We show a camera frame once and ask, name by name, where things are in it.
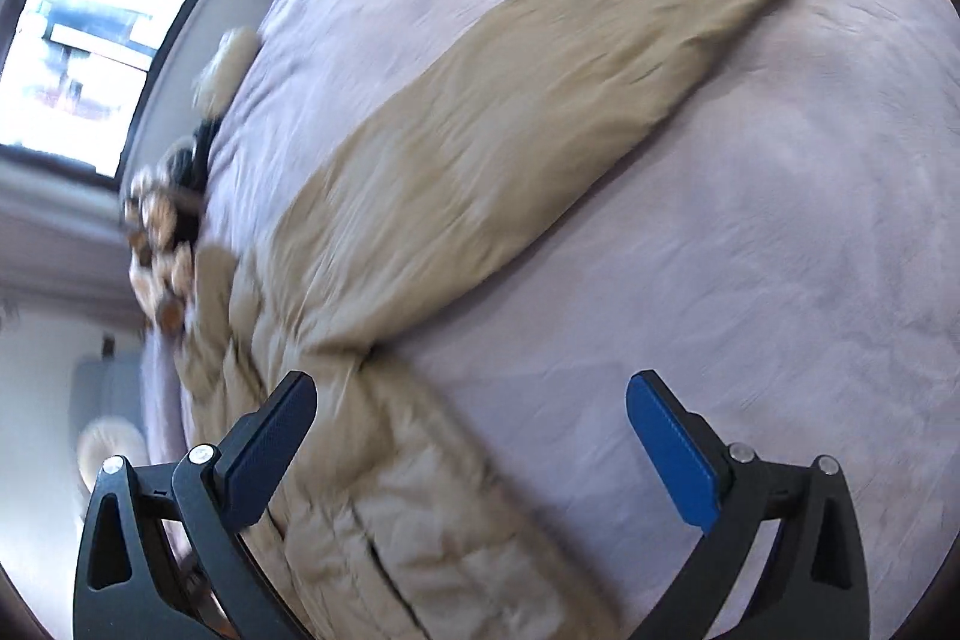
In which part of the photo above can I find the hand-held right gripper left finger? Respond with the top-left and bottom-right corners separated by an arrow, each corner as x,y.
73,371 -> 318,640

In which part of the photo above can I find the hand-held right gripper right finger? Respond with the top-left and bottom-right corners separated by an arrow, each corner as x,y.
626,370 -> 872,640

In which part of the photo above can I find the beige puffer jacket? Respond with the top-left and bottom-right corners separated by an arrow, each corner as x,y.
176,0 -> 852,640

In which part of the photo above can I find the round cream cushion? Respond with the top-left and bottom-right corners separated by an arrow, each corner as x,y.
77,416 -> 151,491

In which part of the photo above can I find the lavender plush bed blanket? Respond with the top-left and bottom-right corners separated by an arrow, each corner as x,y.
141,0 -> 960,640

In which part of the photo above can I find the black plush toy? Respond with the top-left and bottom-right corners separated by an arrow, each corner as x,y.
166,116 -> 226,195

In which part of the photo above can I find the window with dark frame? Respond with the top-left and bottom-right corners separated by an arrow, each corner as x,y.
0,0 -> 227,185

